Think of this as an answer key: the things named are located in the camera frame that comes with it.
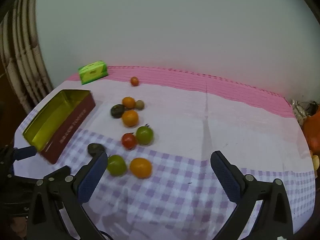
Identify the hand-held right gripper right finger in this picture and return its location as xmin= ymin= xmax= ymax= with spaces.
xmin=210 ymin=151 xmax=293 ymax=240

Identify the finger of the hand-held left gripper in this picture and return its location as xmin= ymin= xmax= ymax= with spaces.
xmin=13 ymin=145 xmax=37 ymax=161

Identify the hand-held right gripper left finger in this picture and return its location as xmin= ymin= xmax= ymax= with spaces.
xmin=26 ymin=151 xmax=108 ymax=240

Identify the green tomato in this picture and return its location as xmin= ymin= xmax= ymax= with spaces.
xmin=136 ymin=125 xmax=154 ymax=145
xmin=107 ymin=155 xmax=127 ymax=176

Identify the dark wrinkled fruit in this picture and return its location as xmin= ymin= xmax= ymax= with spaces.
xmin=111 ymin=104 xmax=126 ymax=119
xmin=87 ymin=143 xmax=105 ymax=157

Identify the orange tangerine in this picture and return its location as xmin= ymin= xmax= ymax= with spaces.
xmin=122 ymin=110 xmax=139 ymax=127
xmin=122 ymin=97 xmax=136 ymax=109
xmin=129 ymin=157 xmax=153 ymax=179

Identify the red and gold tin box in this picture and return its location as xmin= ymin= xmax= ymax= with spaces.
xmin=22 ymin=89 xmax=96 ymax=165

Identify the pink and purple checked tablecloth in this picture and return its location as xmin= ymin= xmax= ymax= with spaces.
xmin=14 ymin=66 xmax=316 ymax=240

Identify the yellow fruit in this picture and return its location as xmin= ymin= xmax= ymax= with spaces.
xmin=311 ymin=154 xmax=320 ymax=178

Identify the clear plastic bag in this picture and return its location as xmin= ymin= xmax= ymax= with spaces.
xmin=291 ymin=99 xmax=318 ymax=125

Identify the green tissue pack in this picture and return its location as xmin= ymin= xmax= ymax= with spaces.
xmin=78 ymin=60 xmax=109 ymax=85

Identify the rattan furniture frame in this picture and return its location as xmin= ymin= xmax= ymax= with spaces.
xmin=0 ymin=0 xmax=54 ymax=115

